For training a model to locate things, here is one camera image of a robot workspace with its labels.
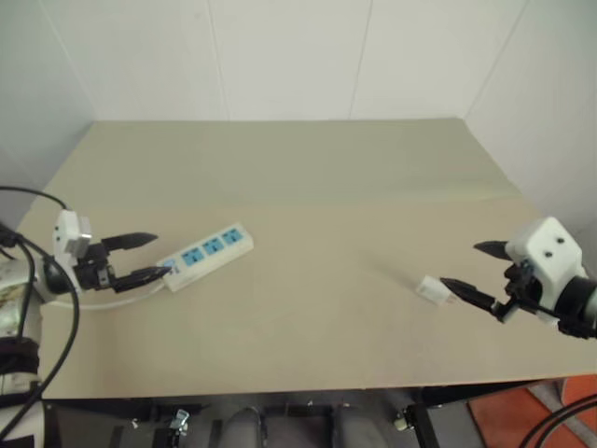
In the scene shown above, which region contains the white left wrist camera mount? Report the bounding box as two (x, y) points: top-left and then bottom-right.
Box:
(51, 209), (94, 276)

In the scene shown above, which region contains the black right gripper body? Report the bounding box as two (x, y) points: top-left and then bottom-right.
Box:
(489, 262), (546, 325)

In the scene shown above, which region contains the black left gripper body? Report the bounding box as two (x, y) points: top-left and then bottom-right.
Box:
(71, 241), (118, 295)

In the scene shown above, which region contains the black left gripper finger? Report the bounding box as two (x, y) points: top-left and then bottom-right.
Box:
(111, 266), (173, 295)
(102, 231), (159, 251)

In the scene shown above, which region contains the white power strip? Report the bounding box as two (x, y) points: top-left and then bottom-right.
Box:
(155, 222), (256, 294)

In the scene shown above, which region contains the dark grey rounded shape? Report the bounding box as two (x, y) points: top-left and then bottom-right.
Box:
(222, 404), (263, 448)

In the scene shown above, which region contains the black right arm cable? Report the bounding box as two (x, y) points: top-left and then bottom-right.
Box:
(521, 392), (597, 448)

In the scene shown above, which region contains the black table frame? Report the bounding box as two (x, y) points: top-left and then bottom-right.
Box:
(41, 371), (597, 448)

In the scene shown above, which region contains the white plug adapter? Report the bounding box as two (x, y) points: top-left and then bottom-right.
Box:
(415, 275), (457, 307)

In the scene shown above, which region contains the white power cord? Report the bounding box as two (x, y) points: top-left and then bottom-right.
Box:
(46, 281), (168, 313)

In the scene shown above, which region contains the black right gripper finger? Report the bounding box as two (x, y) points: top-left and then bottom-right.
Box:
(472, 239), (510, 262)
(439, 277), (496, 315)

